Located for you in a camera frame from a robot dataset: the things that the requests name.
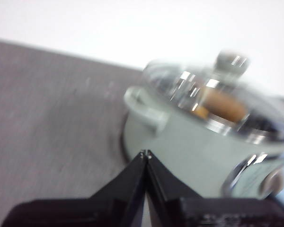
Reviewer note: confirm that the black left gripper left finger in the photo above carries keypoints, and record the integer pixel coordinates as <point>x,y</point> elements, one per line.
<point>104,210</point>

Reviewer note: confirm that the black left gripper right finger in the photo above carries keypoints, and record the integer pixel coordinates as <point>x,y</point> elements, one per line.
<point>191,212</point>

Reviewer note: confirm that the glass lid with green knob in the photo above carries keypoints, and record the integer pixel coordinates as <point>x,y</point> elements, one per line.
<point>232,62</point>

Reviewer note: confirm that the pale green electric steamer pot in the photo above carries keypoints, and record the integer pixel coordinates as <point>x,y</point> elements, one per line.
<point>189,156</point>

